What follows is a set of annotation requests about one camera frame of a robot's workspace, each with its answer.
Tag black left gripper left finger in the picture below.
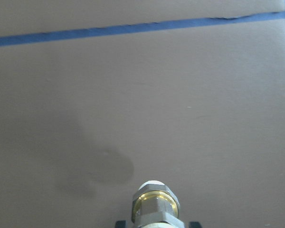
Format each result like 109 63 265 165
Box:
115 220 128 228

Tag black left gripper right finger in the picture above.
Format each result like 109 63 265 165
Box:
189 221 201 228

